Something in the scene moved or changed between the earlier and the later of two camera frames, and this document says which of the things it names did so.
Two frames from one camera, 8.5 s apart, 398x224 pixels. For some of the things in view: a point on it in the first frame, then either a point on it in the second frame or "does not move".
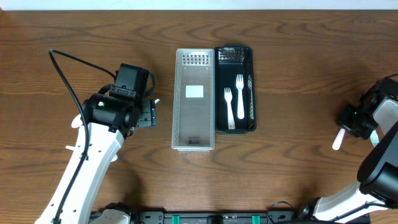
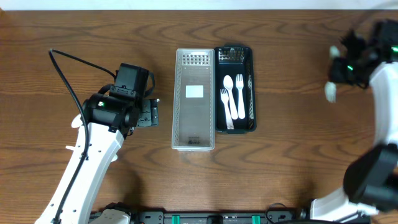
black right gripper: [347, 120] → [337, 69]
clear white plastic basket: [193, 117] does not move
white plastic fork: [374, 138] → [330, 87]
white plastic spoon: [338, 139] → [228, 83]
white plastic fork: [240, 84] does not move
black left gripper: [148, 112] does not move
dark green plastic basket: [229, 61] does not move
